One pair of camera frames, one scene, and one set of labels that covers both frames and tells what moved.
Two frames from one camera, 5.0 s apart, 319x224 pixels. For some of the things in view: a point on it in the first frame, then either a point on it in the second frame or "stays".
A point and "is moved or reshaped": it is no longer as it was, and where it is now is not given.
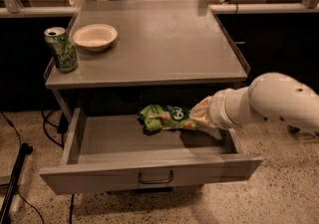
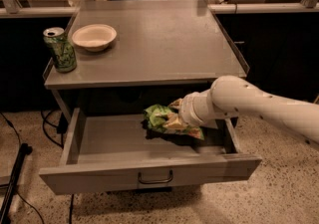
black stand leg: x=5 y=210 stays
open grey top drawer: x=113 y=152 stays
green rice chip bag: x=159 y=117 is moved or reshaped
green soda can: x=62 y=48 stays
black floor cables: x=62 y=126 stays
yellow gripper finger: x=200 y=113 → x=177 y=104
